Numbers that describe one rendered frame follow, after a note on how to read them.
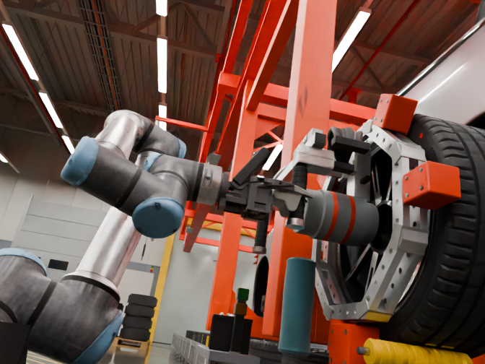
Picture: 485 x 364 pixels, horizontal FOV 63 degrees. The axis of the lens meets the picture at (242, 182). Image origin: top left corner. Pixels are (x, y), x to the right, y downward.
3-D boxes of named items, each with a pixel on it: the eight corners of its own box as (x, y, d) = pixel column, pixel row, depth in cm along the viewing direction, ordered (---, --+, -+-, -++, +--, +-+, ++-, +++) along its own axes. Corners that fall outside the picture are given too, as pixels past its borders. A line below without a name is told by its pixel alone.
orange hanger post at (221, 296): (226, 333, 316) (263, 81, 407) (203, 329, 314) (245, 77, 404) (223, 333, 334) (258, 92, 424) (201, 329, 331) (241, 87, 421)
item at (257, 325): (288, 342, 325) (291, 299, 337) (226, 333, 317) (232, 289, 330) (281, 341, 340) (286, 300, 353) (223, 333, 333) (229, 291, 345)
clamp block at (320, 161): (333, 169, 93) (335, 149, 95) (297, 161, 92) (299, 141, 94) (325, 176, 98) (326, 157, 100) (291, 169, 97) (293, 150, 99)
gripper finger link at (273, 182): (291, 196, 91) (254, 191, 91) (291, 189, 91) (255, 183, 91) (295, 189, 86) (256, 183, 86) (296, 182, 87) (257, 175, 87)
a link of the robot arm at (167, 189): (110, 223, 72) (126, 188, 82) (165, 251, 75) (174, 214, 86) (136, 187, 68) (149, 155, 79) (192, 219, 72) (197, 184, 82)
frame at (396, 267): (433, 323, 77) (424, 92, 97) (403, 318, 76) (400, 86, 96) (324, 324, 127) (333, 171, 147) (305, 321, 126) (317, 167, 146)
